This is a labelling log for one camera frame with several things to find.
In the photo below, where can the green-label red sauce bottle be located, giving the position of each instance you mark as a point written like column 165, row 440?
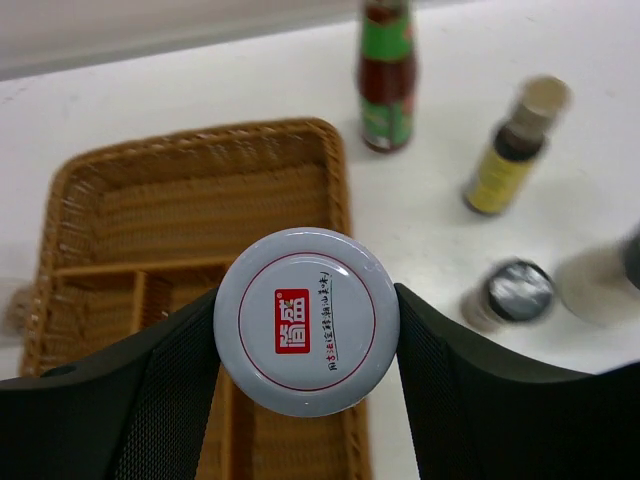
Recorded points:
column 386, row 75

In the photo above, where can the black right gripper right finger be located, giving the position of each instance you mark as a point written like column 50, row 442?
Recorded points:
column 478, row 410

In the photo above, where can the brown wicker divided basket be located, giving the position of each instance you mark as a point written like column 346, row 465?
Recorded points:
column 136, row 231

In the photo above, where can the black-cap pepper grinder jar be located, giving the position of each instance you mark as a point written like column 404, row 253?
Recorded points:
column 514, row 293

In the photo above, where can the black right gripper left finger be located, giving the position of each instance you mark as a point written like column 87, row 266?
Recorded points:
column 137, row 409

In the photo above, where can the white-lid brown sauce jar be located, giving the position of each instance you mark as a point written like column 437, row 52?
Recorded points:
column 306, row 322

